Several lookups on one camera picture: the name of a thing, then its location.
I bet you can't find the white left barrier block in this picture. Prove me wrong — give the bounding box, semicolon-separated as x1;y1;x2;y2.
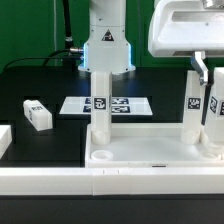
0;125;12;159

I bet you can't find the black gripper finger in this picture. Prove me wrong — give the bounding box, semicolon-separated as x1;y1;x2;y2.
190;51;209;86

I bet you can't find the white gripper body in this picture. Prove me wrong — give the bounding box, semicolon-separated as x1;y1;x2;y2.
148;0;224;57

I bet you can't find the white marker tag plate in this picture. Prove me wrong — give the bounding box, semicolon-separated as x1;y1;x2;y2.
60;97;153;116

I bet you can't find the black cable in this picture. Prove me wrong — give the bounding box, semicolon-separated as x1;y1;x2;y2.
2;46;84;72

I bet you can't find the white front barrier rail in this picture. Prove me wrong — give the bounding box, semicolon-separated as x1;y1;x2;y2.
0;167;224;195

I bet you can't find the white desk top panel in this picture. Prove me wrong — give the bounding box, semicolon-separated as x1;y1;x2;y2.
85;123;224;168

